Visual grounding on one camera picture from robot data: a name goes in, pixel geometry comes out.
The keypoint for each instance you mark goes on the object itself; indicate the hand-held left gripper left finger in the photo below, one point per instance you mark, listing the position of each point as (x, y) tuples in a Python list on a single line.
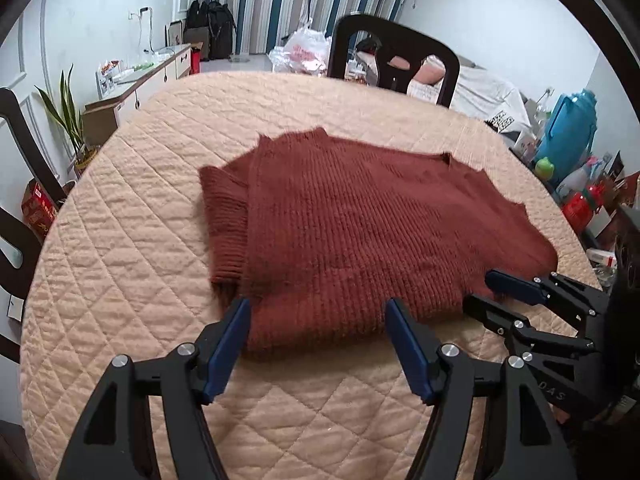
[(227, 350)]

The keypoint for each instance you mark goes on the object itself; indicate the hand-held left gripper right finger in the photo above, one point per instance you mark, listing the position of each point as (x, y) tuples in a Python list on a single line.
[(410, 355)]

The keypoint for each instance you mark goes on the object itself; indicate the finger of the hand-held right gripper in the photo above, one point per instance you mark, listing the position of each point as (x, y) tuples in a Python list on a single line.
[(487, 312), (512, 287)]

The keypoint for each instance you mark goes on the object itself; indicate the rust red knit sweater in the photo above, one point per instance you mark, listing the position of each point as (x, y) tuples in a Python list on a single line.
[(350, 235)]

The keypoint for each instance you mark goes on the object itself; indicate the red and white carton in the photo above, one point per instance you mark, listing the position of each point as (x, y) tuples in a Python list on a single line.
[(602, 257)]

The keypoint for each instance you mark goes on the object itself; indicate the red plastic bottle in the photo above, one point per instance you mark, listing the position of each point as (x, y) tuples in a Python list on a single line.
[(580, 210)]

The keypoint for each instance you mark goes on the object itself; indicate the white plastic bottle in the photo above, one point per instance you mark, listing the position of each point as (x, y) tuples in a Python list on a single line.
[(571, 185)]

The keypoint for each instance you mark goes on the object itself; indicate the green apple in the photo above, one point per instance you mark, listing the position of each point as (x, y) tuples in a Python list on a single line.
[(545, 169)]

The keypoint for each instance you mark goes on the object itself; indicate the beige quilted blanket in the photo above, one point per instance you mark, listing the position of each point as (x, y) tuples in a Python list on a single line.
[(150, 235)]

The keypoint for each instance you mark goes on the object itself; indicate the teal thermos jug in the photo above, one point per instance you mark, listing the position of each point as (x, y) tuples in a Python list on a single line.
[(570, 135)]

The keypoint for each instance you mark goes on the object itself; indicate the bed with white sheet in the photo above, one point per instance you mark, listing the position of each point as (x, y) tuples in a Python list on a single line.
[(480, 95)]

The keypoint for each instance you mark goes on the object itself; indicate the pink pillow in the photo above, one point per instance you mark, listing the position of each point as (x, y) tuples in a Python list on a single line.
[(430, 72)]

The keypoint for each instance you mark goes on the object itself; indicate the dark wooden chair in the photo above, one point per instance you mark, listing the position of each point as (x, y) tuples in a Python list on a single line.
[(20, 240), (340, 50), (30, 155)]

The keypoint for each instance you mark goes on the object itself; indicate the red cardboard box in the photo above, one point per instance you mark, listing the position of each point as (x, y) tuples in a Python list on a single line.
[(37, 210)]

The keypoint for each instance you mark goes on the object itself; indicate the white sideboard cabinet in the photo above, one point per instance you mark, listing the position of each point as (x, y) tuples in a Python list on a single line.
[(145, 85)]

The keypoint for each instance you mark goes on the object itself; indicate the green potted plant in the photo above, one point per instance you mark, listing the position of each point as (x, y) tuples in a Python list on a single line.
[(70, 115)]

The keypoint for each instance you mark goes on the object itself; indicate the clear plastic bag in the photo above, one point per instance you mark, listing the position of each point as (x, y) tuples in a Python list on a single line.
[(281, 60)]

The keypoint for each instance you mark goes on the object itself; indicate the small printed box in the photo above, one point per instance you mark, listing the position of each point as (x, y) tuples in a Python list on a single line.
[(109, 77)]

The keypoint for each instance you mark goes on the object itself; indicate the white plastic bag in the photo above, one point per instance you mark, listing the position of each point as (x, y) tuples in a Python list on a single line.
[(305, 47)]

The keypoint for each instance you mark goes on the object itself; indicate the striped curtain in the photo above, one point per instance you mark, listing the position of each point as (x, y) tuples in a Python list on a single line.
[(280, 0)]

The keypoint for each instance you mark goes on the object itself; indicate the picture frame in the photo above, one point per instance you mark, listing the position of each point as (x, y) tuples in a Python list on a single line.
[(175, 36)]

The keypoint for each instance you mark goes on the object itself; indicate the wall outlet with charger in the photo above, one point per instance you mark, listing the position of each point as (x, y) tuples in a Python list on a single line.
[(140, 11)]

